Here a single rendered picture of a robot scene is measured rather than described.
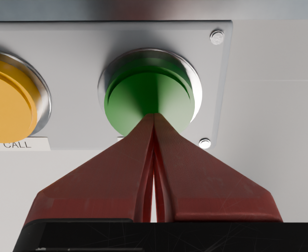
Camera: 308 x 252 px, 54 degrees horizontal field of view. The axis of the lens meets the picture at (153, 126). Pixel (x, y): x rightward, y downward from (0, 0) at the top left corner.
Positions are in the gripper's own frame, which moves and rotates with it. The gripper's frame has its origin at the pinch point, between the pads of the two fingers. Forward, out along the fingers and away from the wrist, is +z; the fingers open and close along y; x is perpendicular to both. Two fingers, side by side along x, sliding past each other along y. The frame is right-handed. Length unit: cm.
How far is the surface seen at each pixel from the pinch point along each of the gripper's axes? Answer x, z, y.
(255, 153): 11.7, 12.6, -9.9
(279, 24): -0.7, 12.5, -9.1
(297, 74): 3.2, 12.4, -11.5
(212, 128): 1.4, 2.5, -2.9
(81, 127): 1.3, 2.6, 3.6
